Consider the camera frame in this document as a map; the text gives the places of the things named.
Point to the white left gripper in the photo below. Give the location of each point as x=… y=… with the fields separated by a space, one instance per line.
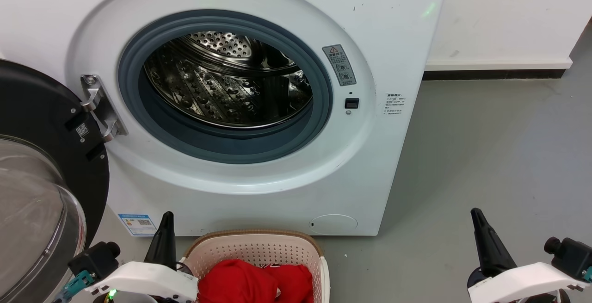
x=148 y=277

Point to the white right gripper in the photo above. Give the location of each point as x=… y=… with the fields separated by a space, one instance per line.
x=522 y=282

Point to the red garment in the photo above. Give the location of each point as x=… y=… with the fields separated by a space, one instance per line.
x=236 y=280

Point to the cream perforated laundry basket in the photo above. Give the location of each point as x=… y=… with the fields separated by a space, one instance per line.
x=259 y=250

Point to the stainless steel washing machine drum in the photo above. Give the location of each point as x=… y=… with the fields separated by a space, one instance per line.
x=222 y=95

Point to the black washer door with glass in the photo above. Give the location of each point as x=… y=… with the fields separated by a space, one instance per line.
x=37 y=108

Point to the blue energy label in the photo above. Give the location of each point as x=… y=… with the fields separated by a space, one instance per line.
x=138 y=225

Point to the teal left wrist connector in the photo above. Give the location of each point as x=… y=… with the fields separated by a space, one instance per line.
x=76 y=284

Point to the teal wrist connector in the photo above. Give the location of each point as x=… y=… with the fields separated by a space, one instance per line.
x=76 y=284
x=588 y=275

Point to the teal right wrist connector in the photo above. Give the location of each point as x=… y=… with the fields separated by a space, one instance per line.
x=588 y=275

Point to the grey rubber door gasket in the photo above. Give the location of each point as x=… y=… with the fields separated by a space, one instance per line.
x=231 y=146

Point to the white front-load washing machine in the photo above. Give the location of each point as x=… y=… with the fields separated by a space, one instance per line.
x=384 y=164

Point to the metal door hinge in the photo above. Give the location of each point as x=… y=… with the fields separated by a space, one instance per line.
x=102 y=108

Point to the round filter cover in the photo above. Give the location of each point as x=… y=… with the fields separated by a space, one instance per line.
x=333 y=224

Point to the small text sticker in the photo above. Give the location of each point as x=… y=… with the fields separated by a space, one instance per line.
x=395 y=104

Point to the white and black baseboard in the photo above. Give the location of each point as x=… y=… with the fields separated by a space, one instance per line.
x=495 y=64

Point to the black door latch socket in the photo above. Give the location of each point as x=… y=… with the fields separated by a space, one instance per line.
x=352 y=103

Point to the grey warning sticker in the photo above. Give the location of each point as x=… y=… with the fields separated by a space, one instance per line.
x=339 y=64

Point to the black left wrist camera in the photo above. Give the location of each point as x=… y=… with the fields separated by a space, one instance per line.
x=95 y=259

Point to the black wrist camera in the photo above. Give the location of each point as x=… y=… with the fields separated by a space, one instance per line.
x=95 y=259
x=573 y=256

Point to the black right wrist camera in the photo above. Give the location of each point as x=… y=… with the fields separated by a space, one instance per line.
x=573 y=256

